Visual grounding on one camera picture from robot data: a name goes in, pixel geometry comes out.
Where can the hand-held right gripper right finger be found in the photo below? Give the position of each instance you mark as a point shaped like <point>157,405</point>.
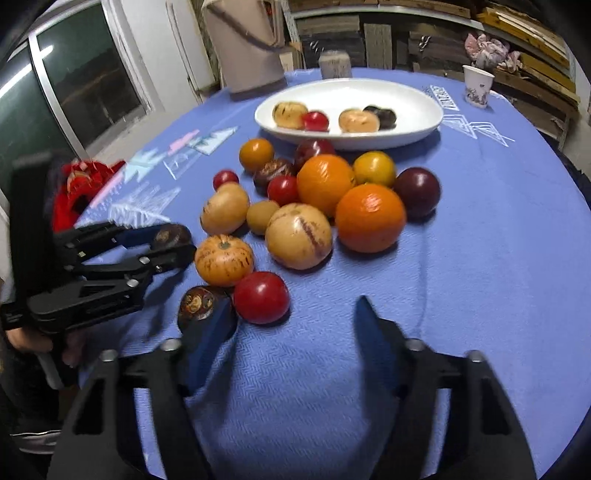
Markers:
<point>374,332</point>

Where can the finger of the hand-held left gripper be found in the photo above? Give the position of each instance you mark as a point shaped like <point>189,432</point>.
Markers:
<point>138,265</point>
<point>134,236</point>

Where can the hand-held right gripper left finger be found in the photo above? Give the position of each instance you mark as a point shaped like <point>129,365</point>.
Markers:
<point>210,332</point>

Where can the dark brown passion fruit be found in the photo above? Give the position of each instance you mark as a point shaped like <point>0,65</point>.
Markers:
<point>272,171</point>
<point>173,235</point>
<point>198,304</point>
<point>387,117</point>

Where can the orange striped tomato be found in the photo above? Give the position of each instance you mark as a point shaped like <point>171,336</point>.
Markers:
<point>224,260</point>

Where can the small red tomato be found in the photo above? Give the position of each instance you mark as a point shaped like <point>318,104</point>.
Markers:
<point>226,179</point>

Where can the large tan pepino melon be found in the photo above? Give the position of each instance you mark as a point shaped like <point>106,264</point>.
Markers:
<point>298,235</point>

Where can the dark purple plum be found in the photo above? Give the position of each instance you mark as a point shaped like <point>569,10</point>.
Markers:
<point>417,192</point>

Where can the small orange tangerine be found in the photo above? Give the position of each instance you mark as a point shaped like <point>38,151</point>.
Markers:
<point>256,154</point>

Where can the white plate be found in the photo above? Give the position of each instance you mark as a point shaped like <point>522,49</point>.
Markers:
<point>406,110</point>

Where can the person's left hand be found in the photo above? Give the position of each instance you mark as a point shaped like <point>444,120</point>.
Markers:
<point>27,342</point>

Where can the red patterned bag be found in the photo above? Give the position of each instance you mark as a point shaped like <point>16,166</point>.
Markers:
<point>69,184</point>

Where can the large red tomato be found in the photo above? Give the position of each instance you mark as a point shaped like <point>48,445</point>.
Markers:
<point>261,297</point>

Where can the blue printed tablecloth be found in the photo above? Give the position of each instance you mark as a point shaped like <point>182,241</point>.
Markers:
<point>485,277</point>

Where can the small tan round fruit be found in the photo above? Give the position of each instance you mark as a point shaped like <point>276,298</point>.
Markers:
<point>261,218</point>

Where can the yellow-orange tangerine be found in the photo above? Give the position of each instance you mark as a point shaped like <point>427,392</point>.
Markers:
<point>374,168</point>

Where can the dark red plum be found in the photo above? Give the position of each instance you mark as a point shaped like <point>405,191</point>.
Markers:
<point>311,148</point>

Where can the yellow striped pepino melon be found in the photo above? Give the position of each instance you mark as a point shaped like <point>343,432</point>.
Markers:
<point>290,114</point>

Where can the beige thermos jug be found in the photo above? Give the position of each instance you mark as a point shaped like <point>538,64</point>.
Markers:
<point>249,55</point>

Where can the white drink can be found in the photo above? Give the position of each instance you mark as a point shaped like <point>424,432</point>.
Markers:
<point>334,63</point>

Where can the floral paper cup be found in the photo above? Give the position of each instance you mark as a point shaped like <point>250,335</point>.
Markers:
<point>478,85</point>

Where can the pink crumpled cloth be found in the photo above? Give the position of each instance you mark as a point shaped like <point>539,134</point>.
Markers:
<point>489,50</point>

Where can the aluminium frame window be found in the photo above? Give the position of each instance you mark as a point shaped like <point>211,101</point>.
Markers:
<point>87,78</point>

